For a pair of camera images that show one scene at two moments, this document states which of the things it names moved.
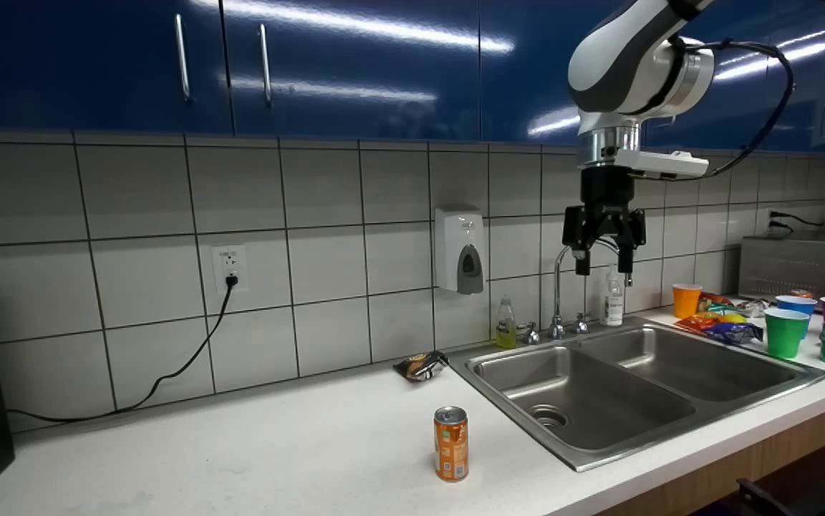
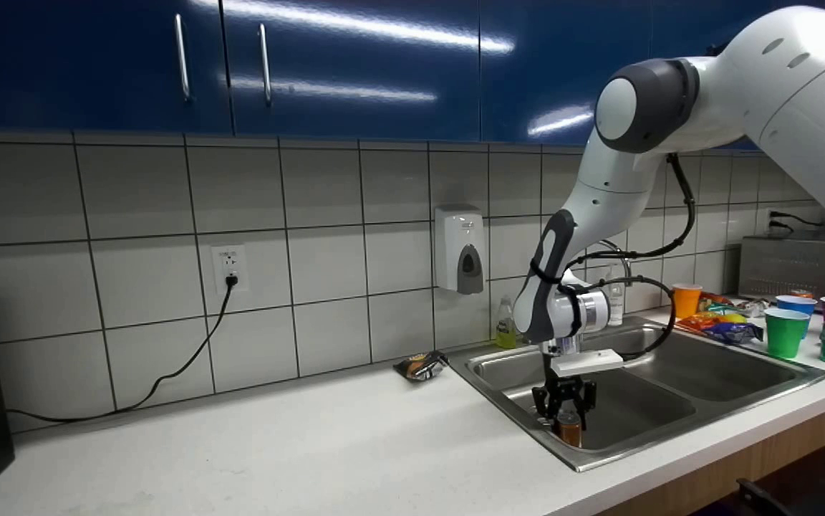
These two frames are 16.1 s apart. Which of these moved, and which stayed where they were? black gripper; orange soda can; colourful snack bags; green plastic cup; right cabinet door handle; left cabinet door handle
Moved: black gripper; orange soda can
Stayed: green plastic cup; right cabinet door handle; colourful snack bags; left cabinet door handle
